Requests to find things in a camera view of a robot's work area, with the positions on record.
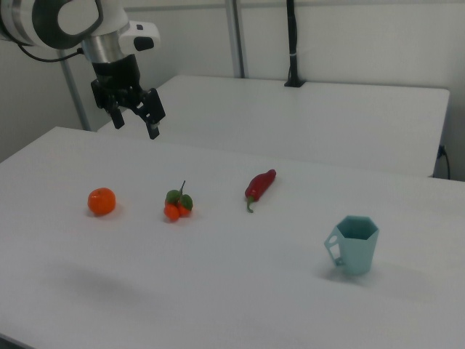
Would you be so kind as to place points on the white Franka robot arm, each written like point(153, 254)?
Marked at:
point(109, 22)

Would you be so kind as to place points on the red chili pepper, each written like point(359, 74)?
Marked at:
point(259, 185)

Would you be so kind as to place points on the orange mandarin fruit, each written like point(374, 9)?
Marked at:
point(101, 201)

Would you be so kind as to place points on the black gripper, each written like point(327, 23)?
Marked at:
point(116, 78)

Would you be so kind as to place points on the small oranges with leaves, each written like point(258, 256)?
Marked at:
point(178, 207)

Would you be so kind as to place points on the white side table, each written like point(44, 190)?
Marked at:
point(290, 120)

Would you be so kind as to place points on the wide metal frame post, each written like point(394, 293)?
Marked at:
point(236, 36)

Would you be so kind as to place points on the teal hexagonal mug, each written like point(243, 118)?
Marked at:
point(357, 251)

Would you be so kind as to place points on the black pole with clamp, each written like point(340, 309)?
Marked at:
point(292, 43)

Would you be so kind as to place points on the thin metal frame post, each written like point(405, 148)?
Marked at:
point(76, 98)

